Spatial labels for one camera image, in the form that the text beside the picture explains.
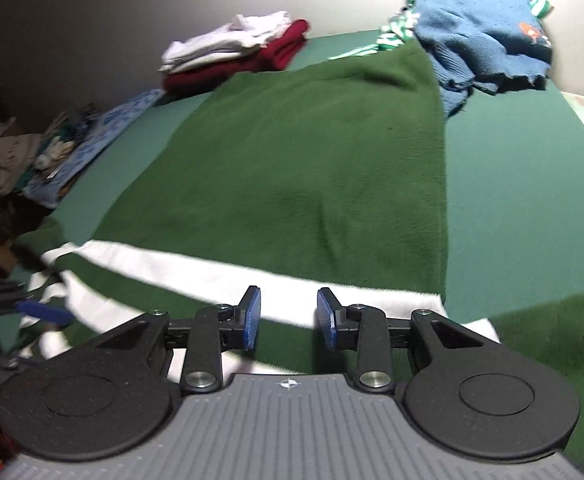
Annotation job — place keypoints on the blue knit sweater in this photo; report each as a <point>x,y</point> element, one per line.
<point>477,30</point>

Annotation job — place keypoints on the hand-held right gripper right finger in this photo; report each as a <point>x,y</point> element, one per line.
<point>328,325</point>

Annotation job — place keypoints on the folded white shirt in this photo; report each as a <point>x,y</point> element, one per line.
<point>221,40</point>

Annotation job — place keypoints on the folded dark red sweater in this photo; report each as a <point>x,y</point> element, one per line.
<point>252,65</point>

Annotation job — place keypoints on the green white striped shirt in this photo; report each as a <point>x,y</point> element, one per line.
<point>392,35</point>

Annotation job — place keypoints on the green white striped sweater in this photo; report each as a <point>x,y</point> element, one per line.
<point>292,170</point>

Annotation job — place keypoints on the blue patterned towel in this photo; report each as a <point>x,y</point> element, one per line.
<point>96,135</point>

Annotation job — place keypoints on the white gloves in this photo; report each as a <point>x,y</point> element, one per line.
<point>54,152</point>

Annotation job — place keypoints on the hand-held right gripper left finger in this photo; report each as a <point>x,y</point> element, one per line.
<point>252,322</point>

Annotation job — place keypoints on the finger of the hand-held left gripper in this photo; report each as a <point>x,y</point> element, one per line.
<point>46,314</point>

